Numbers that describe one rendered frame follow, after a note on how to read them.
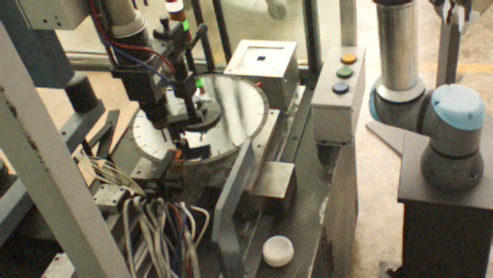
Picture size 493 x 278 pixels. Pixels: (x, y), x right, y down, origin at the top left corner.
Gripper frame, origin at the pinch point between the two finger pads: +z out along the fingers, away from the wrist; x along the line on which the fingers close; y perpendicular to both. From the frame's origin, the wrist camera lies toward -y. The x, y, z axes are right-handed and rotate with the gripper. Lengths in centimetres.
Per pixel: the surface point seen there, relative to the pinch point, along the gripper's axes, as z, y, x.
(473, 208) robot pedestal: 17, -29, -46
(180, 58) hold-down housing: -27, -81, -10
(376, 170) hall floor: 91, -3, 37
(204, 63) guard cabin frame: 12, -66, 44
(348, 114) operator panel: 4.6, -42.9, -13.1
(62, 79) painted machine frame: -32, -104, -13
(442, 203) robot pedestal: 16, -34, -42
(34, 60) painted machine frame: -37, -107, -12
